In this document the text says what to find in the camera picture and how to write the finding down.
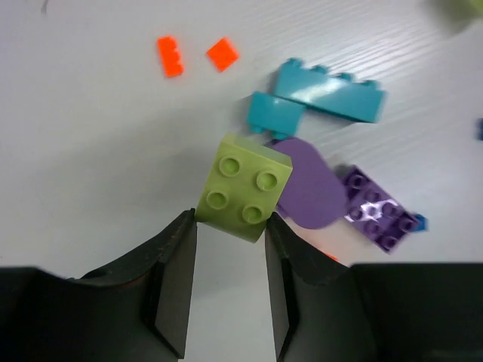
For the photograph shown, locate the small orange lego plate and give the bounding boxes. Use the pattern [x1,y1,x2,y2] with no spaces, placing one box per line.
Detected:
[206,37,239,72]

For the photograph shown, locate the purple flat lego plate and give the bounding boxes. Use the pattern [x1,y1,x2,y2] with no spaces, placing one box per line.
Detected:
[336,165,418,253]

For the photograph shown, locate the purple rounded lego piece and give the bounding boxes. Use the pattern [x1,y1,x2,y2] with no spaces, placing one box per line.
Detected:
[269,137,347,229]

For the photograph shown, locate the short teal lego brick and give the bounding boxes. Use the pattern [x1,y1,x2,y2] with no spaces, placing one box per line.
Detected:
[247,91,306,140]

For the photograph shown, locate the green lego brick upside-down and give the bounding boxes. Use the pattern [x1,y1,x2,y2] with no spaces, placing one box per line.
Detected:
[427,0,482,31]

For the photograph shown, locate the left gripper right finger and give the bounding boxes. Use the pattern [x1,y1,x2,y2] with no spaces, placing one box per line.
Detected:
[265,214,482,361]

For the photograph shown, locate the small orange lego brick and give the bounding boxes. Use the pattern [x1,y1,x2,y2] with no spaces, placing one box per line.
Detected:
[157,35,184,78]

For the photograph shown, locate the small blue lego brick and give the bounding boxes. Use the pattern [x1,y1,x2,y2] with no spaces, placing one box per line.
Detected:
[475,118,483,141]
[413,213,428,232]

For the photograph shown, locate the long teal lego brick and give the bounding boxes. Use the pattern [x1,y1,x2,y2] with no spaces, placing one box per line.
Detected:
[273,58,386,124]

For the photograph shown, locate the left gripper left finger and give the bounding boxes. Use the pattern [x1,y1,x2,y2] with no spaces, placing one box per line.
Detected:
[1,210,197,361]

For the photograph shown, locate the green square lego brick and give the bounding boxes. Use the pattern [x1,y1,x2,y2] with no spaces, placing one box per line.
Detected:
[195,133,293,243]

